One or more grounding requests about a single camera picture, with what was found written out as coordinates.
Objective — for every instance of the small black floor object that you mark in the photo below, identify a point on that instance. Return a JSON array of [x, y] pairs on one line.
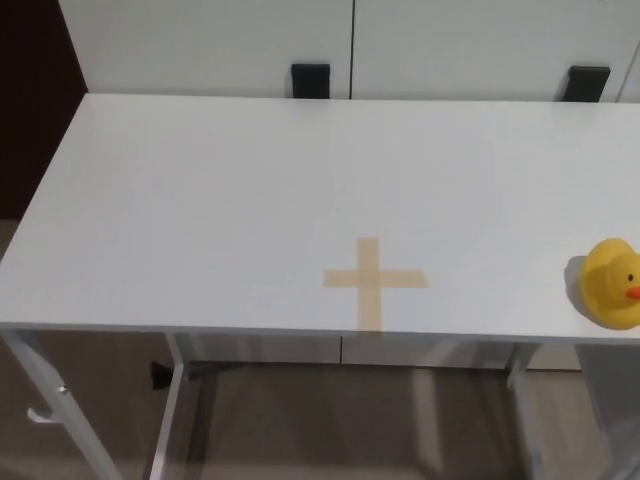
[[161, 375]]

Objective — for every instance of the white desk side hook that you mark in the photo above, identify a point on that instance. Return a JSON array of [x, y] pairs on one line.
[[42, 416]]

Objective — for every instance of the white metal desk leg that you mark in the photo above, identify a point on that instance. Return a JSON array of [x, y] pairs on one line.
[[167, 425], [521, 372], [70, 415], [610, 400]]

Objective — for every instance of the yellow rubber duck toy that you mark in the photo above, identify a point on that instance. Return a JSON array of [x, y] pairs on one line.
[[607, 280]]

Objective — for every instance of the white cabinet door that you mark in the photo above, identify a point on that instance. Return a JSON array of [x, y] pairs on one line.
[[475, 45], [200, 45]]

